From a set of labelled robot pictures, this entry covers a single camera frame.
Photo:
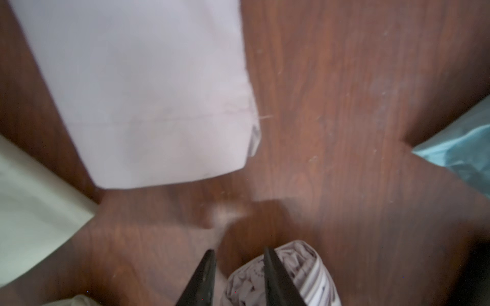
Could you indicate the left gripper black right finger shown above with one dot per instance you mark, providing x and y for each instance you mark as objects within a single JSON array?
[{"x": 279, "y": 287}]

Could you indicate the light pink sleeved umbrella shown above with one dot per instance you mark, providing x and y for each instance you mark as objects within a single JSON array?
[{"x": 151, "y": 92}]

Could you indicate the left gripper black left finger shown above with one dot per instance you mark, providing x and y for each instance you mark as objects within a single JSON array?
[{"x": 200, "y": 288}]

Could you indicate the beige umbrella sleeve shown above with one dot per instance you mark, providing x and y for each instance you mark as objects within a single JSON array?
[{"x": 39, "y": 212}]

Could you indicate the mint green sleeved umbrella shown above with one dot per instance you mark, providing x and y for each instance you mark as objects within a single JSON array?
[{"x": 463, "y": 147}]

